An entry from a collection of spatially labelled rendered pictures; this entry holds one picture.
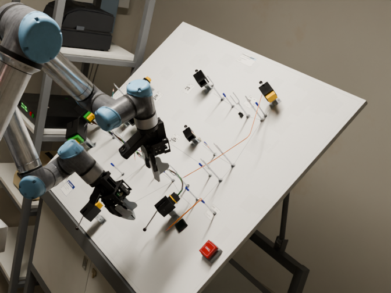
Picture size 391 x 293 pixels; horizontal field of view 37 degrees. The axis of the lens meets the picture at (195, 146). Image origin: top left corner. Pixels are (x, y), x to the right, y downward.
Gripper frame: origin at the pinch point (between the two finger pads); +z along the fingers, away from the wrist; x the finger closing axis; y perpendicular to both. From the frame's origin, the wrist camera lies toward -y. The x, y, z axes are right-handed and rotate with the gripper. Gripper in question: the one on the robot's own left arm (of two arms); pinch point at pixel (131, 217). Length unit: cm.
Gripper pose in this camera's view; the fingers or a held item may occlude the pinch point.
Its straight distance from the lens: 209.9
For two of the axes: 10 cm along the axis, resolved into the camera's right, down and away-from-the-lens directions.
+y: 7.0, -2.6, -6.7
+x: 3.7, -6.6, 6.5
